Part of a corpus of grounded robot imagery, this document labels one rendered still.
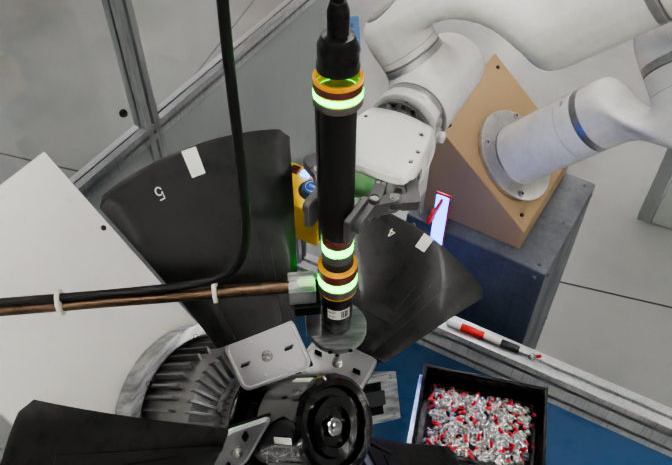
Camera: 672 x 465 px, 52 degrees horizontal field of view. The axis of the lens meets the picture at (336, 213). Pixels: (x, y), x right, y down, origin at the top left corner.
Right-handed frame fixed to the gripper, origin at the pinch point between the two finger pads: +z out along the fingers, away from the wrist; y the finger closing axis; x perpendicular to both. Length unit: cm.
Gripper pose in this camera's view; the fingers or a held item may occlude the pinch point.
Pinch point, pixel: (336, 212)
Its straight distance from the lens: 69.7
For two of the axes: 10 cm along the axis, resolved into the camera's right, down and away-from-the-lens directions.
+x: 0.1, -7.0, -7.1
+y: -8.8, -3.5, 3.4
